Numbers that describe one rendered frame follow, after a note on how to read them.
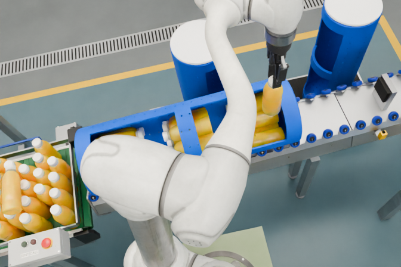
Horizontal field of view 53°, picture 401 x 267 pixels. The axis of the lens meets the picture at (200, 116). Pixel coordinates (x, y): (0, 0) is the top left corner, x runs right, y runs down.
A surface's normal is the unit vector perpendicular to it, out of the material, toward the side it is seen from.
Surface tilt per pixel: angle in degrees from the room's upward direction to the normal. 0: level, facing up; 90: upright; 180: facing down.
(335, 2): 0
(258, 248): 1
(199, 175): 12
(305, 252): 0
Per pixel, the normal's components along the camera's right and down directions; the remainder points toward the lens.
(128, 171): -0.20, -0.22
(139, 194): -0.26, 0.29
